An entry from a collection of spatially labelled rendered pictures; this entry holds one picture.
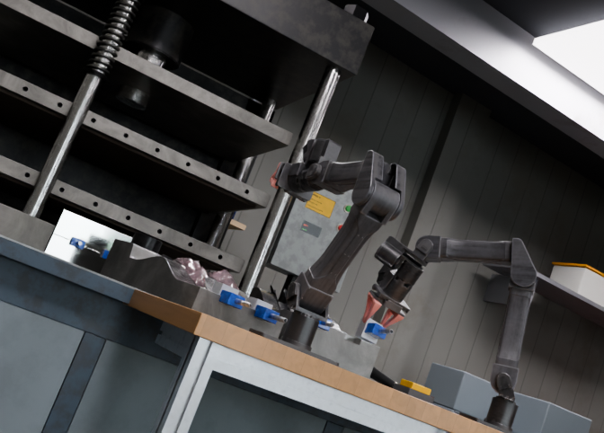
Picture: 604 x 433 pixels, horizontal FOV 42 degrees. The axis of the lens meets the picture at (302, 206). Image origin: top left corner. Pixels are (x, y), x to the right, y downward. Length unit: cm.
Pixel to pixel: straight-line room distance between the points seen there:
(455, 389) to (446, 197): 159
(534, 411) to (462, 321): 143
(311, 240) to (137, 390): 124
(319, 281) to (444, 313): 447
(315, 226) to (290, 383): 149
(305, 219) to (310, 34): 67
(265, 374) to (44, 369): 56
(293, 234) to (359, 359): 94
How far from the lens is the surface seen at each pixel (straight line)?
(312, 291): 165
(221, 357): 142
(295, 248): 289
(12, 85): 267
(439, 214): 586
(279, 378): 147
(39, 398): 183
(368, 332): 207
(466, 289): 620
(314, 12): 286
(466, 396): 498
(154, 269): 196
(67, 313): 181
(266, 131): 284
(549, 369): 687
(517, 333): 202
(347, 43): 288
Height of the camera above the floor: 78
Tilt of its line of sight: 11 degrees up
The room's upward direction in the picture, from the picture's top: 21 degrees clockwise
